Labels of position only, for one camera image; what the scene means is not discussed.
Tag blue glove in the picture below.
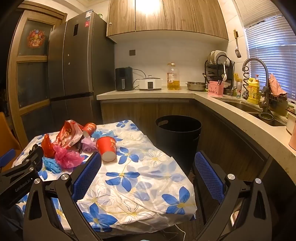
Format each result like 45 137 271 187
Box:
42 157 62 174
91 131 114 139

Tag orange chair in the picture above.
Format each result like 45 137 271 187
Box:
0 112 22 172

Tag chrome sink faucet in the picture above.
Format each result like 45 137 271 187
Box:
241 57 275 121

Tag wooden upper cabinet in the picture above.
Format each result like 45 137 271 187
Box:
106 1 228 41

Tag cooking oil bottle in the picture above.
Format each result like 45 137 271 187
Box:
166 63 180 90

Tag wooden glass door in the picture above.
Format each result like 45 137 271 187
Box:
7 1 67 148

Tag black trash bin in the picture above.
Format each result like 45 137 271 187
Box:
156 115 202 175

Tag window blinds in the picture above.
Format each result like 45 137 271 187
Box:
236 1 295 99

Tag yellow detergent bottle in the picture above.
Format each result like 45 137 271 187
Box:
247 75 260 104

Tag pink plastic bag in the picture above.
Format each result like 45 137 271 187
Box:
53 145 84 169

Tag purple glove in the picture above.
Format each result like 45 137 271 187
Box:
81 137 97 153

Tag dark grey refrigerator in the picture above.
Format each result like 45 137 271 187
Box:
48 10 115 128

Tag large red paper cup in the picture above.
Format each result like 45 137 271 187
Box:
96 136 116 162

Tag white rice cooker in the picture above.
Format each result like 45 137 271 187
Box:
138 75 162 90

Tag pink cloth on faucet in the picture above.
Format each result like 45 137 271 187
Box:
269 74 287 97

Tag red snack bag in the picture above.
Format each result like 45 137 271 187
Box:
53 120 84 149

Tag blue floral white tablecloth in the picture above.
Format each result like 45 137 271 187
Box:
14 120 197 235

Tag steel sink basin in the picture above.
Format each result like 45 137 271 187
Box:
222 99 287 126

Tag hanging spatula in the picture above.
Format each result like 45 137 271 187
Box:
233 29 241 58

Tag wooden cabinet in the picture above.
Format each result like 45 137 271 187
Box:
100 98 273 181
106 1 228 41

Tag red wrapper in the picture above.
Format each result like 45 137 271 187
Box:
41 134 56 159

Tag pink utensil holder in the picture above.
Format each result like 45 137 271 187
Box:
208 81 224 97

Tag wooden lower cabinet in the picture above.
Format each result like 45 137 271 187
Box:
100 98 273 181

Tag black dish rack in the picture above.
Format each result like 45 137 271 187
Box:
204 50 235 93

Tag steel bowl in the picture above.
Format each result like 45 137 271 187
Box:
186 81 206 91

